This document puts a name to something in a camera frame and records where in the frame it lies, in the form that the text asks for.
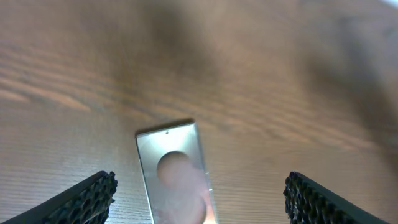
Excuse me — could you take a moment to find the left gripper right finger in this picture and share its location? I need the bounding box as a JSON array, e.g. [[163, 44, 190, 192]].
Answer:
[[283, 171, 387, 224]]

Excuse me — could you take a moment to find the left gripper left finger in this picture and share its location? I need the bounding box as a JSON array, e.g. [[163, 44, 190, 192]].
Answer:
[[2, 171, 118, 224]]

